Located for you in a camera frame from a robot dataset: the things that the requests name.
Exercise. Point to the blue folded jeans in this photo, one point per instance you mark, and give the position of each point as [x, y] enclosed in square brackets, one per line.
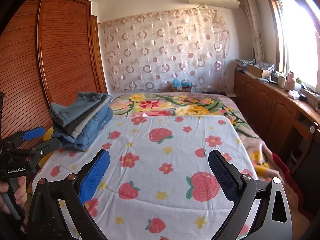
[88, 134]

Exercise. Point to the white strawberry flower bedsheet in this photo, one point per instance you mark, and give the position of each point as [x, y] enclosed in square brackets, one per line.
[158, 184]

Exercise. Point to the pink figurine on sill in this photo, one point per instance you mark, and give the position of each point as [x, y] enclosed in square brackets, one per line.
[290, 82]

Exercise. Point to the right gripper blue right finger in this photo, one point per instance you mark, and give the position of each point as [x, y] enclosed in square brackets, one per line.
[227, 175]

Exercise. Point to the pink floral blanket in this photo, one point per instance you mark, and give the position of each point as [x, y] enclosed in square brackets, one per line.
[266, 164]

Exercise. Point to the blue item on headboard box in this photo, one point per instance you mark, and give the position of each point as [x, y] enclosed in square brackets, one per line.
[181, 85]

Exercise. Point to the brown louvered wooden wardrobe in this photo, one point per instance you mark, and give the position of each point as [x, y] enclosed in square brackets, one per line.
[49, 52]

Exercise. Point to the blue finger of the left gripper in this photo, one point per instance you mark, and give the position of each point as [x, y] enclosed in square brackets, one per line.
[33, 133]
[53, 143]

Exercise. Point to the pink circle pattern curtain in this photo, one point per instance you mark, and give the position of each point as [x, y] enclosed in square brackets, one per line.
[149, 52]

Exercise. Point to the long wooden side cabinet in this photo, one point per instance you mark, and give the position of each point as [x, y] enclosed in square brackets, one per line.
[287, 126]

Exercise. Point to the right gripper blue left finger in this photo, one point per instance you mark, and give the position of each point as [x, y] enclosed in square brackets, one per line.
[91, 174]

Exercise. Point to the white patterned window drape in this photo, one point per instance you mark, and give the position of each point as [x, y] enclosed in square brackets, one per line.
[254, 21]

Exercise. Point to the teal blue denim shorts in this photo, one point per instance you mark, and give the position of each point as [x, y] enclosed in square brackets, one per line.
[64, 115]

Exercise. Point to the wooden framed window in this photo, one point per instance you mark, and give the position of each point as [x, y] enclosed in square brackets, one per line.
[297, 42]

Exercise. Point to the cardboard box on cabinet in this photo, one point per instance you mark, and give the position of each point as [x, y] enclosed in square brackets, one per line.
[257, 72]

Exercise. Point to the white cup on cabinet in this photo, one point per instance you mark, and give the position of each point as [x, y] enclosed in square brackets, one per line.
[281, 81]

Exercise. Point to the black folded pants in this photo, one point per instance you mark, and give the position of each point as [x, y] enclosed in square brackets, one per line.
[76, 126]

